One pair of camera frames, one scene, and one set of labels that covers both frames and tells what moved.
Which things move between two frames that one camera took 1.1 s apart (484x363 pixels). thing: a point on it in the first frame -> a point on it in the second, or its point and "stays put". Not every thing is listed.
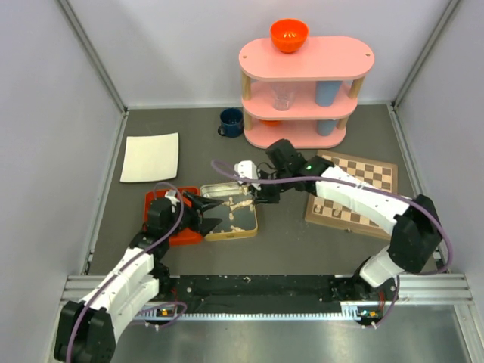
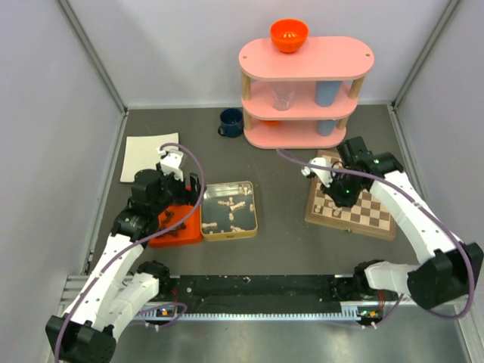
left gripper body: (190, 218) -> (175, 190)
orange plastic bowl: (289, 35) stays put
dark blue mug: (231, 121) stays put
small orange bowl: (271, 122) stays put
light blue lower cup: (325, 127) stays put
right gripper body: (271, 191) -> (343, 189)
